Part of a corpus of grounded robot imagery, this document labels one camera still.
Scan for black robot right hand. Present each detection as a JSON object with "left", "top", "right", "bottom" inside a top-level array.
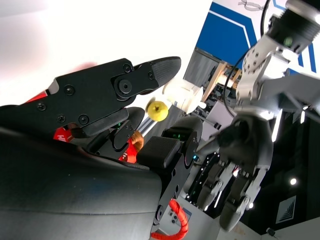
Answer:
[{"left": 0, "top": 56, "right": 204, "bottom": 240}]

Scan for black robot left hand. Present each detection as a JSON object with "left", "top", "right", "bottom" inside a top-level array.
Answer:
[{"left": 194, "top": 116, "right": 274, "bottom": 232}]

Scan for red printed ribbon bow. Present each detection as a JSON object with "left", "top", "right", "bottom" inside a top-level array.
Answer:
[{"left": 23, "top": 88, "right": 139, "bottom": 163}]

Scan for wicker basket with red handle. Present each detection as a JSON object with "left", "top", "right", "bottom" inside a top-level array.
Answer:
[{"left": 67, "top": 122, "right": 189, "bottom": 240}]

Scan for white lidded ceramic mug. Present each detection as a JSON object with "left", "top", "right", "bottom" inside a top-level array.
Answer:
[{"left": 161, "top": 77, "right": 207, "bottom": 114}]

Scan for green pear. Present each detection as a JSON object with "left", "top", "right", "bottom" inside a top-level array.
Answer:
[{"left": 146, "top": 99, "right": 169, "bottom": 123}]

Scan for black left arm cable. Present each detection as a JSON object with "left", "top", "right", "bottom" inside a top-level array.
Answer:
[{"left": 223, "top": 0, "right": 272, "bottom": 117}]

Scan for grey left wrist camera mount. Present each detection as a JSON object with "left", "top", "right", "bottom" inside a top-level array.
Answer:
[{"left": 259, "top": 73, "right": 320, "bottom": 112}]

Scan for wooden easel frame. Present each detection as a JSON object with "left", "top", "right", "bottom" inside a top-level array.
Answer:
[{"left": 201, "top": 61, "right": 242, "bottom": 102}]

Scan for blue and white wall banner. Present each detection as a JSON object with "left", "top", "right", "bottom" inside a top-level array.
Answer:
[{"left": 194, "top": 1, "right": 320, "bottom": 75}]

